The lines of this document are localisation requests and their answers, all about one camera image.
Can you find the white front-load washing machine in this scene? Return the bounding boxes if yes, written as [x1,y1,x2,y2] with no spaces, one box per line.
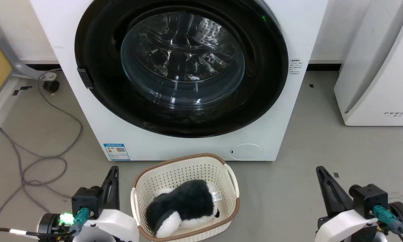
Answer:
[30,0,329,162]

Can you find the cream perforated laundry basket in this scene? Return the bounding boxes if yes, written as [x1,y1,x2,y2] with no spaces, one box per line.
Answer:
[131,153,240,242]

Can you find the round black glass washer door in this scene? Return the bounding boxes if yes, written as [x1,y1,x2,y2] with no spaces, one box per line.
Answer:
[75,0,288,138]

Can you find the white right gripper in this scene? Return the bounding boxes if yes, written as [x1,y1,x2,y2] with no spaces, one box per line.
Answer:
[314,166,378,242]

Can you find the white text warning sticker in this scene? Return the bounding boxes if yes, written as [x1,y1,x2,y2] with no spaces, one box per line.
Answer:
[289,59,303,75]

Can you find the grey floor cable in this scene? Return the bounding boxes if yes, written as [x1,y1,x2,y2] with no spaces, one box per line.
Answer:
[0,69,84,232]

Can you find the teal-plug right gripper cable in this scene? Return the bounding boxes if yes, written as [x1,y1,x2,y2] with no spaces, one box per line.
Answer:
[372,205,403,242]

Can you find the round white filter cover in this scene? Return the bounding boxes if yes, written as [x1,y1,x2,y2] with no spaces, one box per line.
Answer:
[230,144,263,161]

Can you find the black round floor foot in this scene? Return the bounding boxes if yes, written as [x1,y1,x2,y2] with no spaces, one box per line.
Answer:
[42,72,60,93]

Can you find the blue energy label sticker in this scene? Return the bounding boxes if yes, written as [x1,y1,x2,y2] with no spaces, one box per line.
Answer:
[103,144,131,161]

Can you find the white air purifier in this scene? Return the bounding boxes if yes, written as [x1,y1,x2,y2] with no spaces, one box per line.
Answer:
[333,0,403,126]

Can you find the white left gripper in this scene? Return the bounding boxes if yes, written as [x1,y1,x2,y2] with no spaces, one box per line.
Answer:
[75,166,140,242]

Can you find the black and white plush toy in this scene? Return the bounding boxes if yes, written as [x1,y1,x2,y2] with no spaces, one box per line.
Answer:
[145,179,221,238]

